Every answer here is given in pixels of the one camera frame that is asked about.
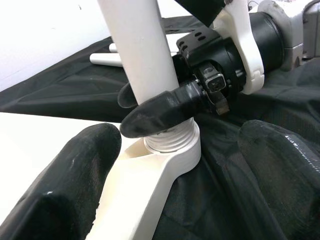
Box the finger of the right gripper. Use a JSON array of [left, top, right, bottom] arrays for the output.
[[119, 83, 201, 139], [117, 82, 139, 109]]

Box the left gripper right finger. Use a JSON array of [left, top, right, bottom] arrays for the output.
[[236, 119, 320, 240]]

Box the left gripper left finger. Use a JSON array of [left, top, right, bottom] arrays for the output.
[[0, 122, 123, 240]]

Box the white plastic table top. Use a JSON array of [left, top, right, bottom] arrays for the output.
[[0, 111, 202, 240]]

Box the black cloth table cover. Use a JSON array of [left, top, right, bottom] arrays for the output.
[[0, 14, 320, 240]]

